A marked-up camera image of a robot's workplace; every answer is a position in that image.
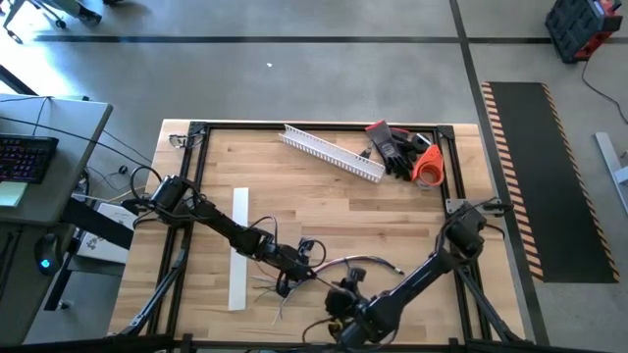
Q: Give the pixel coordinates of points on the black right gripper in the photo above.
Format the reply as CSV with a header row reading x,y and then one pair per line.
x,y
343,299

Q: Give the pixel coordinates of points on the white duct cover strip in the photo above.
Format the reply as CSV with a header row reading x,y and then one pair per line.
x,y
240,206

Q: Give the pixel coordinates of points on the black aluminium table frame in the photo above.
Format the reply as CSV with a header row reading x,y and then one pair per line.
x,y
245,126

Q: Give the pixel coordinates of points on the grey chair base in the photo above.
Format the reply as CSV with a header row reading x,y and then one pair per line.
x,y
88,15

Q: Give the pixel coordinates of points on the black grey work glove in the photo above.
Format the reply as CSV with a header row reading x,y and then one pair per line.
x,y
385,142
407,147

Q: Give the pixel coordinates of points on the grey metal mounting plate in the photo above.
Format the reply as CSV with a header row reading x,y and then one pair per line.
x,y
451,205

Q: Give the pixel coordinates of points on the black and red tool box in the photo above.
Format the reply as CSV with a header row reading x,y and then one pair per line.
x,y
574,27

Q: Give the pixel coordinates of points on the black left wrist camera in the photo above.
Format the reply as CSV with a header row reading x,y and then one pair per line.
x,y
306,246

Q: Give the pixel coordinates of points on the white cardboard box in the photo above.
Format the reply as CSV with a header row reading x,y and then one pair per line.
x,y
98,247

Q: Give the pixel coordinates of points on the grey metal bar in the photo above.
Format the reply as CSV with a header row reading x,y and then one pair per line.
x,y
608,157

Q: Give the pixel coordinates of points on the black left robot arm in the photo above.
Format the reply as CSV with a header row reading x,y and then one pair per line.
x,y
221,225

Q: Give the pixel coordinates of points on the green sticky note pad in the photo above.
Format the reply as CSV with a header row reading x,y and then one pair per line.
x,y
12,193

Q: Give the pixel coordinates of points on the black keyboard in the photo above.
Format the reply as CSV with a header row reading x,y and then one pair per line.
x,y
24,159

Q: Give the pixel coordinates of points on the clear safety glasses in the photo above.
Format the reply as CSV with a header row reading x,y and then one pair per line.
x,y
175,141

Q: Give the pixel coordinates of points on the black computer mouse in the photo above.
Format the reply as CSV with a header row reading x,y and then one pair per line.
x,y
46,255

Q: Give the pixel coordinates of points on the grey desk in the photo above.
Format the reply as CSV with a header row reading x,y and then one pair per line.
x,y
73,147

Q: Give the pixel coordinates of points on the black tape roll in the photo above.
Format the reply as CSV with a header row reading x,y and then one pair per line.
x,y
417,146

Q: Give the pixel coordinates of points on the orange tape dispenser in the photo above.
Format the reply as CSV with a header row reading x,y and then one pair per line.
x,y
435,156

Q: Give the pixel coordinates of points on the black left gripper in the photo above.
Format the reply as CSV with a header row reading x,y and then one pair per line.
x,y
289,262

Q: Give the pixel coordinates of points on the black striped floor mat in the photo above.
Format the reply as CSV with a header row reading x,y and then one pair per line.
x,y
549,186

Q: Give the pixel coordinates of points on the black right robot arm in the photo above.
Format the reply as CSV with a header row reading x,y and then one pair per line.
x,y
417,284

